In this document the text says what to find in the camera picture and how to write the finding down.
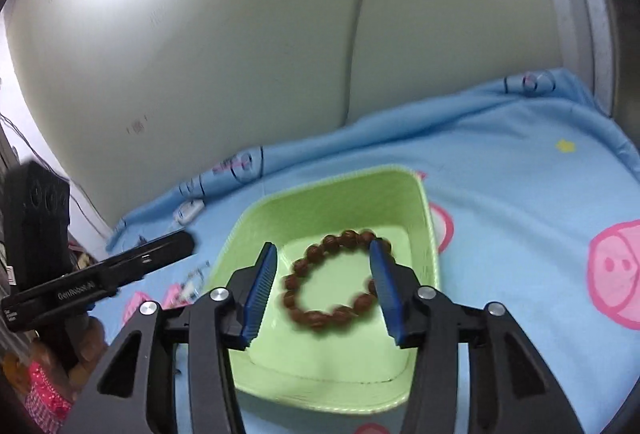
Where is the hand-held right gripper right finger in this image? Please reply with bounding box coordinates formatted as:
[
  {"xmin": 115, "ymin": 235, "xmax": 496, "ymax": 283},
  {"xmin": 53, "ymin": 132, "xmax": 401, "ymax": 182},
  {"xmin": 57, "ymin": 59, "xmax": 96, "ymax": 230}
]
[{"xmin": 369, "ymin": 238, "xmax": 586, "ymax": 434}]

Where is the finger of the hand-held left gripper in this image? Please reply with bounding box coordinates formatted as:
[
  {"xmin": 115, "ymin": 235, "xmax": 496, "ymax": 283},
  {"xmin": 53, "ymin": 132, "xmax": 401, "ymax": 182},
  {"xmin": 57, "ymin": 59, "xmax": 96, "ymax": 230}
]
[{"xmin": 102, "ymin": 232, "xmax": 197, "ymax": 287}]

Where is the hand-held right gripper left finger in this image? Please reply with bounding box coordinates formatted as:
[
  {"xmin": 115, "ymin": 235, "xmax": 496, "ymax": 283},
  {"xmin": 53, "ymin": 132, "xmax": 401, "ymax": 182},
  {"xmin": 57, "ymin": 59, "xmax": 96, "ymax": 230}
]
[{"xmin": 62, "ymin": 241, "xmax": 278, "ymax": 434}]

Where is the brown bead bracelet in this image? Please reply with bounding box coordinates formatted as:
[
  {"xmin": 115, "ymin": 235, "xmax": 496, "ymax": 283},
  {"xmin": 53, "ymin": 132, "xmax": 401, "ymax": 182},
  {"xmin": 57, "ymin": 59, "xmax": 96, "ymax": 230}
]
[{"xmin": 282, "ymin": 229, "xmax": 396, "ymax": 332}]

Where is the green tray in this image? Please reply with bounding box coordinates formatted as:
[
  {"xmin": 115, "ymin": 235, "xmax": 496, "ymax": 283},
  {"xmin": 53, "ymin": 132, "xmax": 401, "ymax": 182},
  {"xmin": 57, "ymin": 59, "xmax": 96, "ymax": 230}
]
[{"xmin": 205, "ymin": 166, "xmax": 442, "ymax": 415}]

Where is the person's left forearm pink sleeve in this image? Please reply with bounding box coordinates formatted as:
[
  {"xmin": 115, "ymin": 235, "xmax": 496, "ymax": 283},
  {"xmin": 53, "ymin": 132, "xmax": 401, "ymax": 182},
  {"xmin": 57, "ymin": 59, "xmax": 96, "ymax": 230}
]
[{"xmin": 20, "ymin": 361, "xmax": 76, "ymax": 430}]

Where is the person's left hand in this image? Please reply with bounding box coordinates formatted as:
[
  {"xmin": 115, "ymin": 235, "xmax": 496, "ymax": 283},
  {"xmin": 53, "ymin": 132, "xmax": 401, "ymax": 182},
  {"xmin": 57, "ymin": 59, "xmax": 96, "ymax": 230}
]
[{"xmin": 30, "ymin": 314, "xmax": 108, "ymax": 380}]

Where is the small silver clip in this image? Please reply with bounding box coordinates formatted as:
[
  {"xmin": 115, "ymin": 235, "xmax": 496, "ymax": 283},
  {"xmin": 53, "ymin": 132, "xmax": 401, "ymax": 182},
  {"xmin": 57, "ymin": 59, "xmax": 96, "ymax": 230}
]
[{"xmin": 177, "ymin": 261, "xmax": 211, "ymax": 302}]

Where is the small white device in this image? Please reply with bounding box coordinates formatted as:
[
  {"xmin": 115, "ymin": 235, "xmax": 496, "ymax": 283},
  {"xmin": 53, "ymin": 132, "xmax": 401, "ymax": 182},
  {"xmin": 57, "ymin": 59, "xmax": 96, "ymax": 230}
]
[{"xmin": 170, "ymin": 200, "xmax": 206, "ymax": 225}]

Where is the blue cartoon printed blanket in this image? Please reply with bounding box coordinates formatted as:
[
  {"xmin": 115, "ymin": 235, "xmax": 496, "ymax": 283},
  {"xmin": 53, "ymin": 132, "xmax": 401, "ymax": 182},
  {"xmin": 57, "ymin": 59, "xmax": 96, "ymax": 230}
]
[{"xmin": 102, "ymin": 69, "xmax": 640, "ymax": 434}]

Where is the thin wall cable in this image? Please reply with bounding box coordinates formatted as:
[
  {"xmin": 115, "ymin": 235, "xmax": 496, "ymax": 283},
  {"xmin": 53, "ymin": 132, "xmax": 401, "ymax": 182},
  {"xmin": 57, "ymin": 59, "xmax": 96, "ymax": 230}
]
[{"xmin": 0, "ymin": 111, "xmax": 113, "ymax": 240}]

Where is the grey frame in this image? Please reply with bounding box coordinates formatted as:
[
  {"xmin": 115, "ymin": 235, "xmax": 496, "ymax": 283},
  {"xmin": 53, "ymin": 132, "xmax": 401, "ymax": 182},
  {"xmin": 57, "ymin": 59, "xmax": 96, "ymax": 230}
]
[{"xmin": 520, "ymin": 0, "xmax": 640, "ymax": 135}]

